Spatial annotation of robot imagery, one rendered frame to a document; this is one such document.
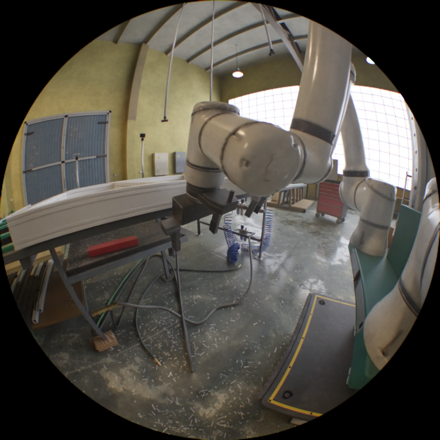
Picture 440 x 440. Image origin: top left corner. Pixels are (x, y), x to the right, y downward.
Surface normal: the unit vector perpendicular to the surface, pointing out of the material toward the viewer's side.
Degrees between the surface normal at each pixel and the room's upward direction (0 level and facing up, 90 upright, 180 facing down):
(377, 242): 68
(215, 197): 25
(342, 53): 109
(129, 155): 90
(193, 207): 113
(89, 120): 90
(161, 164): 90
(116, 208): 90
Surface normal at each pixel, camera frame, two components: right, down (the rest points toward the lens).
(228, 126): -0.56, -0.38
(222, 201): 0.19, -0.75
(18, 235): 0.74, 0.21
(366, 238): -0.88, -0.27
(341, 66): -0.02, 0.60
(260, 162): 0.38, 0.65
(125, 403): 0.00, -0.95
